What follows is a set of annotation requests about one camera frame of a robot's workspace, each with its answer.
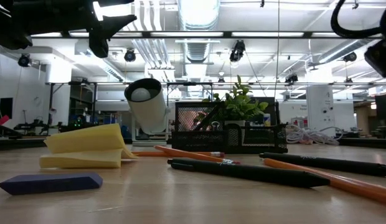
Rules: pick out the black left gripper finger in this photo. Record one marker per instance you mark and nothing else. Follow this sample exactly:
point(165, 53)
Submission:
point(115, 2)
point(113, 26)

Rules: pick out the yellow sticky note pad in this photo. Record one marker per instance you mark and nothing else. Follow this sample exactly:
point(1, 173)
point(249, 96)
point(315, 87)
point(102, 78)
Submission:
point(84, 140)

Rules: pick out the orange pencil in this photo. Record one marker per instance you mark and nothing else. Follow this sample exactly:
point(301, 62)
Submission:
point(193, 154)
point(149, 153)
point(351, 186)

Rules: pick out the black binder clip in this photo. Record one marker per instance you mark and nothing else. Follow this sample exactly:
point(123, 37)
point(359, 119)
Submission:
point(211, 126)

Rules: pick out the black pen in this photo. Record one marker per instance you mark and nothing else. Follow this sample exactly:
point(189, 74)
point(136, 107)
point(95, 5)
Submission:
point(330, 164)
point(242, 171)

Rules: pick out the black background robot arm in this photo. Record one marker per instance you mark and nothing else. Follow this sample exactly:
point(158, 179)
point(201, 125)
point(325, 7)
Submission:
point(40, 126)

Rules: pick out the black mesh desk organizer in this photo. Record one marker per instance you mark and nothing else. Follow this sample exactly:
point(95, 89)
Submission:
point(230, 143)

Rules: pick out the black ceiling spotlight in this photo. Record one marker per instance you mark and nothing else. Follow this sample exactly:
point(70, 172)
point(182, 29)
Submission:
point(237, 51)
point(130, 56)
point(25, 60)
point(350, 57)
point(291, 78)

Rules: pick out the green plant in white pot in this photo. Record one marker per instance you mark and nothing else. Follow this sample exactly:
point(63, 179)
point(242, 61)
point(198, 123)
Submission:
point(242, 105)

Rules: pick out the blue eraser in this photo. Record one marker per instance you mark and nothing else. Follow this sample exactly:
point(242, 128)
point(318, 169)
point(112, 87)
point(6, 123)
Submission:
point(49, 183)

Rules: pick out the yellow can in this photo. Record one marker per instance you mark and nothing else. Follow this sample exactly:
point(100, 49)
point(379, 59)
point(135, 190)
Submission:
point(267, 120)

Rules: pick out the white pillar with devices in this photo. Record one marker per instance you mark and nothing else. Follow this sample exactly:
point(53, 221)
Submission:
point(320, 105)

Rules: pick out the dark background monitor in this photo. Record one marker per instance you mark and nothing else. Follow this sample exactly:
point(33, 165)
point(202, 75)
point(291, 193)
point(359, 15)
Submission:
point(384, 105)

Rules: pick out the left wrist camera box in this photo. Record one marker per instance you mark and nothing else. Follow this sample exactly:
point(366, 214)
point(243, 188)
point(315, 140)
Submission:
point(98, 46)

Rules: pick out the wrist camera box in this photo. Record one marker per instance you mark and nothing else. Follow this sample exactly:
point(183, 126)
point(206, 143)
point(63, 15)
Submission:
point(381, 59)
point(98, 46)

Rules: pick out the silver ceiling air duct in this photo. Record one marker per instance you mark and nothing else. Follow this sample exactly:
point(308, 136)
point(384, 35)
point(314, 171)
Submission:
point(197, 15)

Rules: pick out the white round camera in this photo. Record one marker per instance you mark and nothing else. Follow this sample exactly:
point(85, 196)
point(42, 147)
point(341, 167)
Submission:
point(149, 115)

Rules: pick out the dark wall screen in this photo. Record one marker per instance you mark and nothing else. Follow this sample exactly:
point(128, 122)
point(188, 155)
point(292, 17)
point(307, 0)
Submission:
point(3, 108)

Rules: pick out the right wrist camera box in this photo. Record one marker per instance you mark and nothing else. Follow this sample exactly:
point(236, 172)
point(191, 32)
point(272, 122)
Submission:
point(381, 59)

